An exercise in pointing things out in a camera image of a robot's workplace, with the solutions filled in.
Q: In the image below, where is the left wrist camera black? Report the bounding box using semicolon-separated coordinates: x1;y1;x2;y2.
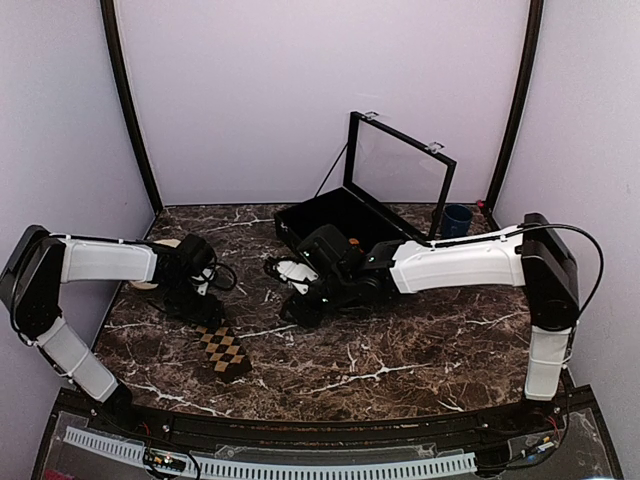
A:
176;234;214;277

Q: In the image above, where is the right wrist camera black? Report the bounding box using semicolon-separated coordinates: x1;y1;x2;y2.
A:
297;224;364;275

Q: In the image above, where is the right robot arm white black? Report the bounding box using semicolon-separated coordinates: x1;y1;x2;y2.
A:
264;213;580;434

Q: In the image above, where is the blue mug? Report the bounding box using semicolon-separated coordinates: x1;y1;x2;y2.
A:
441;204;473;239

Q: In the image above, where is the beige round plate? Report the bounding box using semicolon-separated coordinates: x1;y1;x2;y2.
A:
129;239;180;291

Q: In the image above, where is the black display case box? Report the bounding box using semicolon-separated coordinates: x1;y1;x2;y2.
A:
274;111;457;251

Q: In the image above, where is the right black frame post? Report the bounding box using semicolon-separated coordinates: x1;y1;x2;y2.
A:
484;0;545;216

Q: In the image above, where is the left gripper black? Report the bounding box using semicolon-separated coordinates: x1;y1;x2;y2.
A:
159;277;223;330

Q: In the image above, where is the tan brown argyle sock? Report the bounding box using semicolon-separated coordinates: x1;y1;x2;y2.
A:
196;325;252;383

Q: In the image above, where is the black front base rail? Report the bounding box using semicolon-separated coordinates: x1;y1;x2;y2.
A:
32;386;623;479

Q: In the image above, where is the left black frame post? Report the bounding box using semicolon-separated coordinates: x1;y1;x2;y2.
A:
100;0;164;216

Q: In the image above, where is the black frame post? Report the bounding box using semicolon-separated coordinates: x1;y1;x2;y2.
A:
100;0;164;216
484;0;545;216

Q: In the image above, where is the white slotted cable duct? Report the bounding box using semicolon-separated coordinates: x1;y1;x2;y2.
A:
62;426;477;479

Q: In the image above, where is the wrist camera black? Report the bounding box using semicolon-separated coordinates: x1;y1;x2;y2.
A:
176;234;214;277
297;224;364;275

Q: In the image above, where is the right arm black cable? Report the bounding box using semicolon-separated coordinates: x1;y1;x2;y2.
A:
499;222;605;321

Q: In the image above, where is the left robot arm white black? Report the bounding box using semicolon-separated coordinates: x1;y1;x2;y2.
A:
1;225;223;436

